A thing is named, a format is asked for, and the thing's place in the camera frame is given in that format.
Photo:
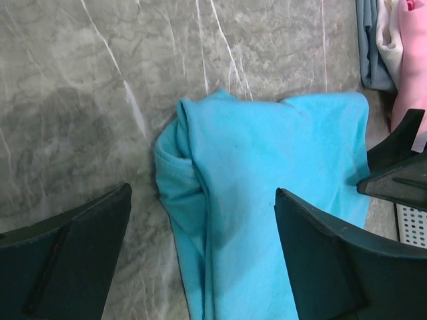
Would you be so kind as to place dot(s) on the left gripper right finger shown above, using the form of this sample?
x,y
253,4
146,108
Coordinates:
x,y
340,271

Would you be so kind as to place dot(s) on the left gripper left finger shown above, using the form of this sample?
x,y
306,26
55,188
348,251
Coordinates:
x,y
62,267

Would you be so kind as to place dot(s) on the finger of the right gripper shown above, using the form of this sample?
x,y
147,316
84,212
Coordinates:
x,y
404,183
397,147

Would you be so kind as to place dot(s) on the turquoise polo shirt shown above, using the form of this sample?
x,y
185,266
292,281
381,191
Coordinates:
x,y
218,166

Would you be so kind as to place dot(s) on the white laundry basket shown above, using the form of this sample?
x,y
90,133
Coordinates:
x,y
411,225

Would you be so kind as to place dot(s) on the pink folded shirt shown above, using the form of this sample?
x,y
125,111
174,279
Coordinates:
x,y
412,87

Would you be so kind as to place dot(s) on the grey-blue folded shirt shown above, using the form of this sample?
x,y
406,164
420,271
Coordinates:
x,y
373,71

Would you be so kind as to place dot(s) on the cream white shirt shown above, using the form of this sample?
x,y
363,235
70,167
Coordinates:
x,y
389,40

